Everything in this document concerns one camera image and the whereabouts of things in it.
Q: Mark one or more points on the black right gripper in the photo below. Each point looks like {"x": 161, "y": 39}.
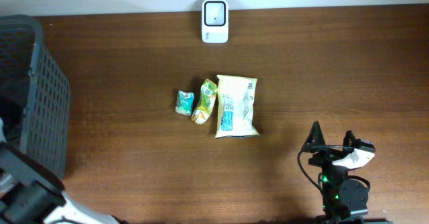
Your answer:
{"x": 325, "y": 155}

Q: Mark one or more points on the yellow snack bag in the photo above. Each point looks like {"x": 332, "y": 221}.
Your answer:
{"x": 236, "y": 96}

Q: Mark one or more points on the green tea drink carton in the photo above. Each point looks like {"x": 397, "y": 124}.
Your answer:
{"x": 208, "y": 96}

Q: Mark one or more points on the teal tissue pack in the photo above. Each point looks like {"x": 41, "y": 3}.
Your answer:
{"x": 184, "y": 103}

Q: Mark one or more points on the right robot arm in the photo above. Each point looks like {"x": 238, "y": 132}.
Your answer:
{"x": 344, "y": 196}

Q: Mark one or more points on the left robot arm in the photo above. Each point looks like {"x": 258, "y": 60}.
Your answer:
{"x": 39, "y": 196}

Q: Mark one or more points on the white barcode scanner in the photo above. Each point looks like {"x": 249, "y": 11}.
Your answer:
{"x": 215, "y": 21}

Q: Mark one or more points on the dark grey plastic basket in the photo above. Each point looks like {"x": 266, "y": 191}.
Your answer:
{"x": 35, "y": 94}

